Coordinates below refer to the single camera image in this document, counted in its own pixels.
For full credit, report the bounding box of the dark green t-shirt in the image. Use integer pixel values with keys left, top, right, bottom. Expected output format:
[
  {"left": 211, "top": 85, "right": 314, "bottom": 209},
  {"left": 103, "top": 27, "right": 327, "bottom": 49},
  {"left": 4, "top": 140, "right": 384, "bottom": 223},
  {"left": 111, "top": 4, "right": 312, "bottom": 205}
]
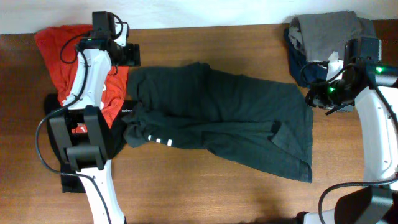
[{"left": 124, "top": 63, "right": 313, "bottom": 182}]

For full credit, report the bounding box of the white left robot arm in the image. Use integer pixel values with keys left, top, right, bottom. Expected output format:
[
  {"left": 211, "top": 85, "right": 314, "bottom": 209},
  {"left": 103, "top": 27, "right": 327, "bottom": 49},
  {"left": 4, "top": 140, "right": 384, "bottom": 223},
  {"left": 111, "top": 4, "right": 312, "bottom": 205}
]
[{"left": 39, "top": 37, "right": 141, "bottom": 223}]

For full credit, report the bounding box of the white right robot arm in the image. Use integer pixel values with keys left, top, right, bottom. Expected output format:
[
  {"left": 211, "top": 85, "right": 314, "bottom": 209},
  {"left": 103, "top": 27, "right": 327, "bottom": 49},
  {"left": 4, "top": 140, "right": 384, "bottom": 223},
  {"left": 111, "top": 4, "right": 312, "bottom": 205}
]
[{"left": 302, "top": 60, "right": 397, "bottom": 223}]

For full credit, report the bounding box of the navy blue folded garment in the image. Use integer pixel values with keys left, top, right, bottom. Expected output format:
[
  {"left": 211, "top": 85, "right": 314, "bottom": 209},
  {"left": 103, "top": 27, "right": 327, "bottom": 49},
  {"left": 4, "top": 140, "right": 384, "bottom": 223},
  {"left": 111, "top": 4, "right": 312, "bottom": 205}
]
[{"left": 283, "top": 28, "right": 327, "bottom": 88}]

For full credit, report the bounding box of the grey folded garment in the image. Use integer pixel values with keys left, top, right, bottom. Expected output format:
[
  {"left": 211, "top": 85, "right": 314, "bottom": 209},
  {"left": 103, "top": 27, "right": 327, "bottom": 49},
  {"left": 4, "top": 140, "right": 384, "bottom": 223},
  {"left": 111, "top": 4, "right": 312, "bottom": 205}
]
[{"left": 287, "top": 11, "right": 376, "bottom": 62}]

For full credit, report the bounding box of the red soccer t-shirt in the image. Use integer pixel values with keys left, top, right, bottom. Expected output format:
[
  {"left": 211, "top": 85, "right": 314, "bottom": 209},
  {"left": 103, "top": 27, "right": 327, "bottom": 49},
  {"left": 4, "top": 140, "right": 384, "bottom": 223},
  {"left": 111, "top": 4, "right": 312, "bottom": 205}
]
[{"left": 34, "top": 24, "right": 129, "bottom": 127}]

